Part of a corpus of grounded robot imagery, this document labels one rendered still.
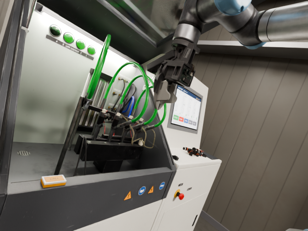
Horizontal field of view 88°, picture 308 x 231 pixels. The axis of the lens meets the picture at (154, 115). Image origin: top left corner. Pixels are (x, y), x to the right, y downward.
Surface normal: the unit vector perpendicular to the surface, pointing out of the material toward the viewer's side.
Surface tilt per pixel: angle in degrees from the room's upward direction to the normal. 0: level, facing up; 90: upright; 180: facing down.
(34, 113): 90
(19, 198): 90
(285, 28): 135
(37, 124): 90
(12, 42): 43
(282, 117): 90
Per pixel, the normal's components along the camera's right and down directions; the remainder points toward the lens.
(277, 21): -0.91, 0.09
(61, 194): 0.69, 0.31
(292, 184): -0.62, -0.18
